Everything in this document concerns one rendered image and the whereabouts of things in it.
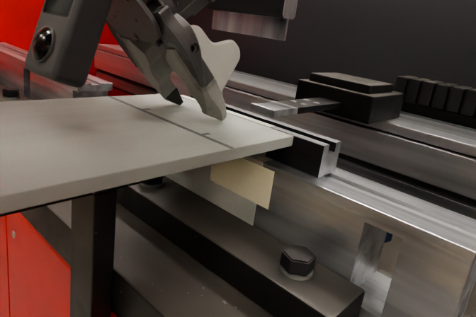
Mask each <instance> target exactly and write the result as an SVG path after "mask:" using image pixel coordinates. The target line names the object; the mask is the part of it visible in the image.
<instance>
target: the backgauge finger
mask: <svg viewBox="0 0 476 317"><path fill-rule="evenodd" d="M403 100H404V93H400V92H396V91H393V84H392V83H385V82H381V81H376V80H372V79H365V78H361V77H357V76H352V75H348V74H341V73H311V74H310V79H299V81H298V84H297V91H296V96H295V100H280V101H271V102H262V103H252V104H251V110H253V111H256V112H258V113H262V114H265V115H268V116H271V117H280V116H286V115H296V114H302V113H312V112H317V111H322V112H324V113H329V114H332V115H336V116H339V117H343V118H346V119H349V120H353V121H357V122H361V123H363V124H371V123H375V122H381V121H384V120H391V119H394V118H398V117H399V116H400V112H401V109H402V104H403Z"/></svg>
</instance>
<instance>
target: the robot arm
mask: <svg viewBox="0 0 476 317"><path fill-rule="evenodd" d="M214 1H215V0H210V2H214ZM208 3H209V1H208V0H45V2H44V4H43V7H42V11H41V13H40V17H39V20H38V24H37V26H36V29H35V32H34V35H33V39H32V42H31V44H30V48H29V50H28V54H27V57H26V59H25V66H26V68H27V69H28V70H29V71H31V72H33V73H35V74H38V75H40V76H43V77H45V78H47V79H50V80H52V81H55V82H58V83H62V84H65V85H68V86H72V87H75V88H79V87H82V86H83V85H84V84H85V83H86V80H87V77H88V75H89V71H90V68H91V65H92V62H93V59H94V55H95V53H96V49H97V47H98V43H99V40H100V38H101V34H102V32H103V28H104V25H105V23H107V26H108V28H109V29H110V31H111V33H112V34H113V37H114V38H115V39H116V41H117V42H118V44H119V45H120V46H121V47H122V49H123V50H124V52H125V53H126V55H127V56H128V57H129V58H130V60H131V61H132V63H133V64H134V65H135V66H136V67H137V68H138V69H139V70H140V71H141V72H142V74H143V75H144V77H145V78H146V79H147V80H148V82H150V83H151V84H152V85H153V87H154V88H155V89H156V90H157V91H158V92H159V93H160V95H161V96H162V97H163V98H164V99H165V100H167V101H170V102H172V103H175V104H177V105H181V104H182V103H183V100H182V98H181V95H180V93H179V91H178V89H177V87H175V85H174V84H173V82H172V80H171V78H170V74H171V73H172V71H174V72H175V73H176V74H177V75H178V76H179V77H180V78H181V79H182V80H183V82H184V83H185V84H186V85H187V87H188V90H189V92H190V94H191V95H192V96H193V97H194V98H195V99H196V101H197V102H198V104H199V105H200V107H201V110H202V112H203V113H204V114H206V115H209V116H211V117H213V118H215V119H218V120H221V121H223V120H224V119H225V118H226V117H227V111H226V105H225V101H224V98H223V97H222V91H223V88H224V87H225V85H226V83H227V82H228V80H229V78H230V76H231V75H232V72H233V71H234V69H235V67H236V65H237V64H238V62H239V59H240V50H239V47H238V45H237V44H236V42H235V41H233V40H224V41H220V42H211V41H210V40H209V38H208V37H207V35H206V34H205V33H204V31H203V29H202V28H200V27H199V26H197V25H190V24H189V23H188V22H187V21H186V19H187V18H188V17H189V16H194V15H196V14H197V13H198V12H199V11H200V10H201V9H202V8H203V7H205V6H206V5H207V4H208Z"/></svg>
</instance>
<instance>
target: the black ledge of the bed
mask: <svg viewBox="0 0 476 317"><path fill-rule="evenodd" d="M21 214H22V215H23V216H24V217H25V218H26V219H27V220H28V221H29V222H30V223H31V224H32V226H33V227H34V228H35V229H36V230H37V231H38V232H39V233H40V234H41V235H42V237H43V238H44V239H45V240H46V241H47V242H48V243H49V244H50V245H51V246H52V247H53V248H54V249H55V250H56V251H57V252H58V253H59V254H60V255H61V256H62V258H63V259H64V260H65V261H66V262H67V263H68V264H69V265H70V266H71V227H72V201H71V200H69V201H66V202H60V203H57V204H51V205H48V206H44V207H39V208H36V209H30V210H27V211H24V212H21ZM111 311H112V312H113V313H114V314H115V315H116V316H117V317H274V316H272V315H271V314H270V313H269V312H267V311H266V310H264V309H263V308H261V307H260V306H259V305H258V304H256V303H254V302H253V301H252V300H251V299H249V298H248V297H246V296H245V295H243V294H242V293H241V292H240V291H238V290H237V289H235V288H234V287H233V286H232V285H230V284H228V283H227V282H226V281H224V280H223V279H222V278H220V277H219V276H217V275H216V274H215V273H214V272H212V271H211V270H209V269H208V268H207V267H206V266H204V265H202V264H201V263H200V262H198V261H197V260H196V259H194V258H193V257H191V256H190V255H189V254H187V253H186V252H185V251H183V250H182V249H180V248H179V247H178V246H176V245H175V244H174V243H172V242H171V241H170V240H168V239H167V238H165V237H164V236H163V235H161V234H160V233H159V232H157V231H156V230H154V229H153V228H152V227H151V226H149V225H148V224H146V223H145V222H143V221H142V220H141V219H139V218H138V217H136V216H135V215H134V214H133V213H131V212H130V211H128V210H127V209H126V208H124V207H123V206H122V205H120V204H119V203H117V202H116V216H115V244H114V259H113V288H112V302H111Z"/></svg>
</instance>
